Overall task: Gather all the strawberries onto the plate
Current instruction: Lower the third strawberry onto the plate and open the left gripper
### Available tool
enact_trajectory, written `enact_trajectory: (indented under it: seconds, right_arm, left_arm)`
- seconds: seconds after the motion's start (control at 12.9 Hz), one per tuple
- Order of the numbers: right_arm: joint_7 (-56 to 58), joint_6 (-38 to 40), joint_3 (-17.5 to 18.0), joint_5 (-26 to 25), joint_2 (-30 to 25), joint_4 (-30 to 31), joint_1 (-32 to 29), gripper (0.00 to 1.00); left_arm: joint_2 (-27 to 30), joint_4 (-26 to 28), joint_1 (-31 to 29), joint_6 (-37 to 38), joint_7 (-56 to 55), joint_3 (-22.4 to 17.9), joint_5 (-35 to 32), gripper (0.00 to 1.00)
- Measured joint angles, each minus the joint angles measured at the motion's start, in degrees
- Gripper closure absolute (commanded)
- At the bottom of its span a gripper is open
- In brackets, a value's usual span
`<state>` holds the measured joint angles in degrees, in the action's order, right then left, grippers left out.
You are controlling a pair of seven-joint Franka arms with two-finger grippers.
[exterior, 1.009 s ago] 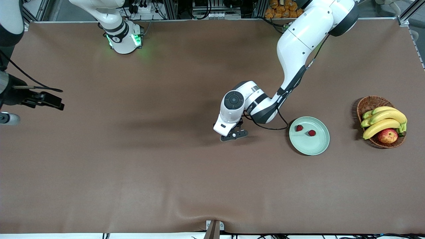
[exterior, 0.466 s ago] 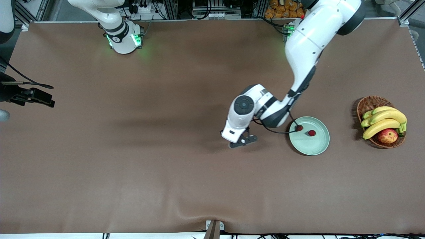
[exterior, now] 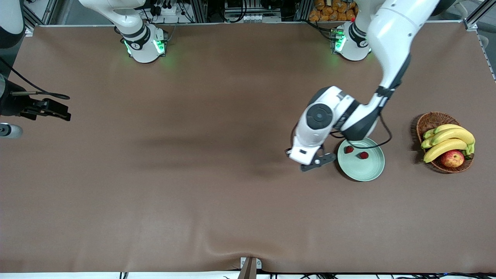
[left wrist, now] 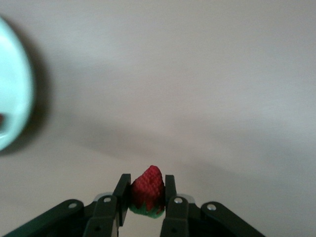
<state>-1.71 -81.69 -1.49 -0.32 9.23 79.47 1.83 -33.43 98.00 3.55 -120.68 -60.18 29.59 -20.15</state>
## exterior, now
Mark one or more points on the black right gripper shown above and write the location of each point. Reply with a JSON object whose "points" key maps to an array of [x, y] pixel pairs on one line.
{"points": [[12, 105]]}

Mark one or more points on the red strawberry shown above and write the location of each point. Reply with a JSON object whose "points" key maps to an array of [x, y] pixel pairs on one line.
{"points": [[363, 155], [349, 149]]}

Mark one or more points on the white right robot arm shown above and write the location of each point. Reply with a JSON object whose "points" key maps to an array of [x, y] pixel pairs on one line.
{"points": [[143, 50]]}

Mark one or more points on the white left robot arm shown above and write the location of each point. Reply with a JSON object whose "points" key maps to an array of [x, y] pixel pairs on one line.
{"points": [[391, 31]]}

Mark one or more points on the pale green round plate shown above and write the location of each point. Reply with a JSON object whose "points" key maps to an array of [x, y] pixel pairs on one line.
{"points": [[360, 170]]}

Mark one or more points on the table cloth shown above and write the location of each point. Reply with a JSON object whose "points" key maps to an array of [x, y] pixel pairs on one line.
{"points": [[248, 213]]}

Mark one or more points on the aluminium corner strut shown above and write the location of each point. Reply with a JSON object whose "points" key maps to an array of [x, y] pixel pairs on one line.
{"points": [[474, 19], [30, 23]]}

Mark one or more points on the greenish banana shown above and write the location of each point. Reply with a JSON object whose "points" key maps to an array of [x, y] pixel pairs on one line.
{"points": [[428, 134], [426, 143]]}

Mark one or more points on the brown wicker basket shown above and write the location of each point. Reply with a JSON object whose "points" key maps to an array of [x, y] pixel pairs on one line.
{"points": [[428, 122]]}

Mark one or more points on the yellow banana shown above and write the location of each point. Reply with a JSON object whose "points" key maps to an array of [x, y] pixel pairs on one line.
{"points": [[441, 149], [449, 127], [459, 135]]}

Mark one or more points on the red apple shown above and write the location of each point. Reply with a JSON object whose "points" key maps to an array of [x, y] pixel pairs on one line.
{"points": [[452, 159]]}

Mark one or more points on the pile of orange buns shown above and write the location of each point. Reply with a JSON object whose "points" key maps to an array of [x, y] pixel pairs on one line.
{"points": [[329, 11]]}

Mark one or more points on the white power strip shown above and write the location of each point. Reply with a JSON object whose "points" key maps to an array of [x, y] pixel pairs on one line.
{"points": [[170, 11]]}

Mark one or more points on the white terminal block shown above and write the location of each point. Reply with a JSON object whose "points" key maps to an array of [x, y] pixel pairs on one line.
{"points": [[252, 18]]}

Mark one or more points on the aluminium frame post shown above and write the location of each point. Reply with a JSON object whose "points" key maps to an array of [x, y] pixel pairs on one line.
{"points": [[198, 9], [305, 9]]}

